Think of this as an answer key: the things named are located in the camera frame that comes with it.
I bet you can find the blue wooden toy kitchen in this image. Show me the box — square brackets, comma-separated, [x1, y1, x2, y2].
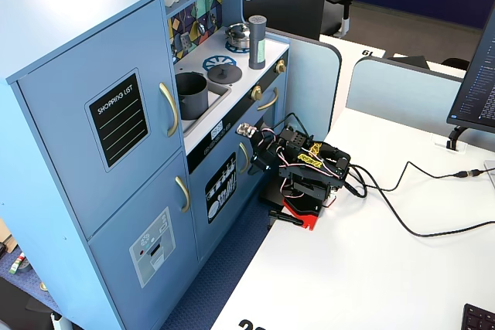
[0, 0, 291, 330]

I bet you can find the black table clamp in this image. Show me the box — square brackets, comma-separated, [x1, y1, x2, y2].
[268, 209, 305, 229]

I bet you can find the lit computer monitor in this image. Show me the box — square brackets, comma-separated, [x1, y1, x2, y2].
[446, 5, 495, 134]

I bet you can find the black camera cable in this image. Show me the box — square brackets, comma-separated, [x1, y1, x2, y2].
[271, 112, 312, 141]

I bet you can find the blue dishwasher door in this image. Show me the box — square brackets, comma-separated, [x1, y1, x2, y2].
[188, 123, 270, 265]

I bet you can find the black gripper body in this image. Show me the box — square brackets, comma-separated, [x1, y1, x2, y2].
[254, 134, 289, 169]

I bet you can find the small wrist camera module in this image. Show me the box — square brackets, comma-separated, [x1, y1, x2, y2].
[236, 123, 258, 138]

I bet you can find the shiny steel pot with lid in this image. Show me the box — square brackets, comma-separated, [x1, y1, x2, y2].
[224, 22, 251, 49]

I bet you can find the thick black cable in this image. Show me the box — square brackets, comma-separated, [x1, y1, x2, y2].
[347, 165, 495, 238]

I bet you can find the red green white packet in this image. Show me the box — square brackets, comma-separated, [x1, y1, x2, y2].
[8, 252, 26, 275]

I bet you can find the gold dishwasher door handle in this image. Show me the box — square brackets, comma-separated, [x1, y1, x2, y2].
[238, 143, 251, 175]

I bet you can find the dark gray cooking pot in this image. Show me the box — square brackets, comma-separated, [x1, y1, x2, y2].
[175, 71, 210, 121]

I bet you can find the blue oven door with window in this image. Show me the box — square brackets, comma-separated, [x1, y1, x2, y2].
[253, 70, 290, 140]

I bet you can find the gold fridge door handle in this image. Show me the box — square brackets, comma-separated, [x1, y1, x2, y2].
[159, 81, 180, 138]

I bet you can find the gold freezer door handle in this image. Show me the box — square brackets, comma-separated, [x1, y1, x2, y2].
[174, 175, 191, 214]

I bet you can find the blue freezer door with dispenser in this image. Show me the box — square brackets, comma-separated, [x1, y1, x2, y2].
[87, 150, 200, 330]

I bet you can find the dark gray pot lid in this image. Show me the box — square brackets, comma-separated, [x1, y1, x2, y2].
[207, 63, 243, 85]

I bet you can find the thin black cable with plug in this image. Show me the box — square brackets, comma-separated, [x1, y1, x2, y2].
[361, 160, 485, 192]

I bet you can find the red robot base mount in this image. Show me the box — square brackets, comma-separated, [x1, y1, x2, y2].
[282, 196, 323, 230]

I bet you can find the gold oven door handle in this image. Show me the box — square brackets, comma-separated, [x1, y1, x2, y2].
[256, 87, 280, 111]

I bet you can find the black shopping list board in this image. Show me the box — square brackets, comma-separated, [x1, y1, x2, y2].
[84, 68, 151, 173]

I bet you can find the brown cardboard box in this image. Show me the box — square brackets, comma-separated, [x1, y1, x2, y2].
[0, 218, 19, 257]

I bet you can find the gray sink basin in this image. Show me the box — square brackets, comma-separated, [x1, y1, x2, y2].
[179, 81, 233, 134]

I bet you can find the tall blue fridge door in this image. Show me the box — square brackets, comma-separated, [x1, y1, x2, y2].
[17, 0, 183, 240]

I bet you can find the black Dell monitor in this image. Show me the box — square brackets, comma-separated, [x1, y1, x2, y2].
[241, 0, 328, 41]

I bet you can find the black keyboard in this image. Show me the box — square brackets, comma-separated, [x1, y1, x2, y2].
[462, 302, 495, 330]

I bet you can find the light blue desk divider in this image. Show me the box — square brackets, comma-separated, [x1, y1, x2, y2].
[266, 27, 343, 141]
[346, 56, 465, 141]

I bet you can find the gray salt shaker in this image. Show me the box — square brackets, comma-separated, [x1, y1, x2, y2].
[247, 15, 268, 70]

